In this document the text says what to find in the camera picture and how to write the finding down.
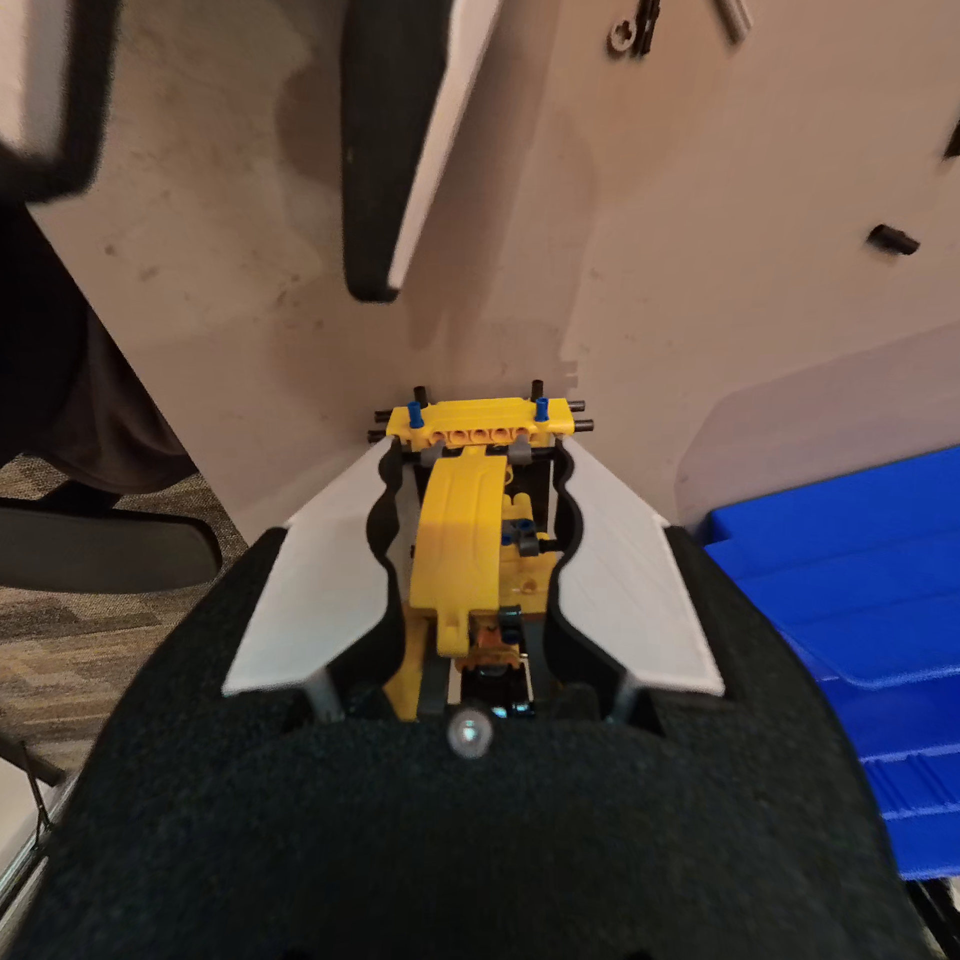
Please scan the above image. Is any grey toy brick piece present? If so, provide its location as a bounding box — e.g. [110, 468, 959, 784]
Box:
[712, 0, 753, 45]

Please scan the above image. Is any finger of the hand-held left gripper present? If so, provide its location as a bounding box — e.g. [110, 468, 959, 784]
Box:
[339, 0, 505, 303]
[0, 0, 125, 205]

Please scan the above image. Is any black toy brick pin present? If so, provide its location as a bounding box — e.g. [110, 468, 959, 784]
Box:
[867, 222, 922, 258]

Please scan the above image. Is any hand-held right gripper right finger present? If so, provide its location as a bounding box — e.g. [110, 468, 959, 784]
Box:
[541, 437, 725, 723]

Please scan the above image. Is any black round-holed toy brick connector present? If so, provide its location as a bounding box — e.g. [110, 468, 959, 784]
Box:
[604, 0, 663, 59]

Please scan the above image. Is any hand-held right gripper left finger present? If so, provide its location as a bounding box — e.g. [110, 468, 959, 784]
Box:
[222, 438, 410, 721]

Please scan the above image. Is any yellow toy brick assembly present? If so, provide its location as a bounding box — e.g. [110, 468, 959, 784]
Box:
[367, 381, 596, 723]

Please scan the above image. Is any blue plastic bin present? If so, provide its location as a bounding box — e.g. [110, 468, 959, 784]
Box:
[697, 446, 960, 689]
[813, 673, 960, 883]

